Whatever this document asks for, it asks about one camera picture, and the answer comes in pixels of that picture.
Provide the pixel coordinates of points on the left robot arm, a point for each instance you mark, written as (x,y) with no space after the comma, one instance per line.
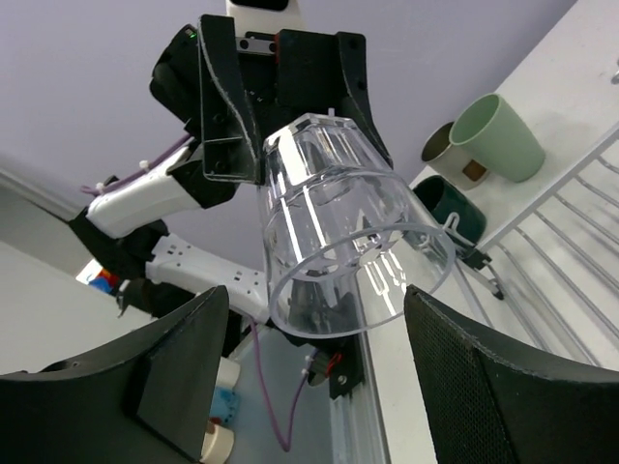
(127,218)

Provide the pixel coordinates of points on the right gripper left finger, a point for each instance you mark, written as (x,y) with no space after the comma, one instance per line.
(144,397)

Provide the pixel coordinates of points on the dark green ceramic mug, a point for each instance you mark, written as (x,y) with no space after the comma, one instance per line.
(441,199)

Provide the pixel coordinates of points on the aluminium mounting rail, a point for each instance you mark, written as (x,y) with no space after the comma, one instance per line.
(358,432)

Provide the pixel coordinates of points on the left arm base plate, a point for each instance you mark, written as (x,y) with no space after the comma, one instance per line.
(339,361)

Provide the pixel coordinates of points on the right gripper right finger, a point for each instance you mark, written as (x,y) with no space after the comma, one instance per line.
(490,398)

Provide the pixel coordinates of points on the clear glass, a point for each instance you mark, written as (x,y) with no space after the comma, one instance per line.
(344,236)

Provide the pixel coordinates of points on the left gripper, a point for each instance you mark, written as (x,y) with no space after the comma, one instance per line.
(269,80)

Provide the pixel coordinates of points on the metal dish rack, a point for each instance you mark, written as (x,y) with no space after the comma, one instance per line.
(553,240)

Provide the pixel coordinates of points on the light green plastic cup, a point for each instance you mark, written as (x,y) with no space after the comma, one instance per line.
(495,136)

